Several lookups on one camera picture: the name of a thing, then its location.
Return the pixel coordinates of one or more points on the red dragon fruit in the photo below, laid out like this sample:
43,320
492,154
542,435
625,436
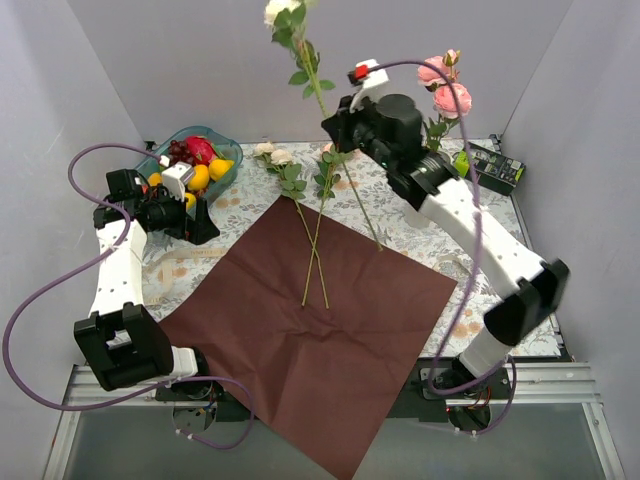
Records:
201,150

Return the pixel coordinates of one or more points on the floral patterned table mat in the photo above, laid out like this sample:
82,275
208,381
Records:
252,193

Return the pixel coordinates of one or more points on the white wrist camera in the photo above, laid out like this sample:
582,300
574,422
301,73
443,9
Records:
370,83
176,178

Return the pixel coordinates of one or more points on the peach rose stem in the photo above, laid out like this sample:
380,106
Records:
322,210

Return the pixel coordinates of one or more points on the pink rose stem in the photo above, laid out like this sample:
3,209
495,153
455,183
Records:
443,99

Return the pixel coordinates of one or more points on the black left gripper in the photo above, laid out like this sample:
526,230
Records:
189,220

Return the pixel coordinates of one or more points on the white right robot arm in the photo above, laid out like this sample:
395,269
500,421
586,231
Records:
388,131

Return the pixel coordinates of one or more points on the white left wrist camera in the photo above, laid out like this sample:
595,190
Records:
176,178

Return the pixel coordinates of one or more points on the purple grape bunch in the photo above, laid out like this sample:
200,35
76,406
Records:
179,151

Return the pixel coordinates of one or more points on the small orange fruit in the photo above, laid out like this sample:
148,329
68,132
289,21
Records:
155,179

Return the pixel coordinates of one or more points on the teal plastic fruit tray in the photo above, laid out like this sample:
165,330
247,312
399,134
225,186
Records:
225,147

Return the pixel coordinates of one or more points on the yellow lemon right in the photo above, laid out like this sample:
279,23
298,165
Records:
218,168

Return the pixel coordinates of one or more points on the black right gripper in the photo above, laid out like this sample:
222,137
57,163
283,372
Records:
341,126

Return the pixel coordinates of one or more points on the dark red wrapping paper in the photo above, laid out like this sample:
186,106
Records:
317,329

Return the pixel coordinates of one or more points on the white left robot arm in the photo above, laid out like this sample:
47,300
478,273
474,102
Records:
120,340

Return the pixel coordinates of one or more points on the yellow lemon middle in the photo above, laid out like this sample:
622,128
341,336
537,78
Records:
200,179

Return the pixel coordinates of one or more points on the white rose stem tall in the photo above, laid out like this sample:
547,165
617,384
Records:
287,21

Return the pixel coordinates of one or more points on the black green product box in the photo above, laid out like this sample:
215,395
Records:
495,171

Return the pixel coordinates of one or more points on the yellow lemon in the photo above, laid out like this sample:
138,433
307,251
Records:
218,168
200,179

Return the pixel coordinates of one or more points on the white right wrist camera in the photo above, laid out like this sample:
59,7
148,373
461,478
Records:
370,83

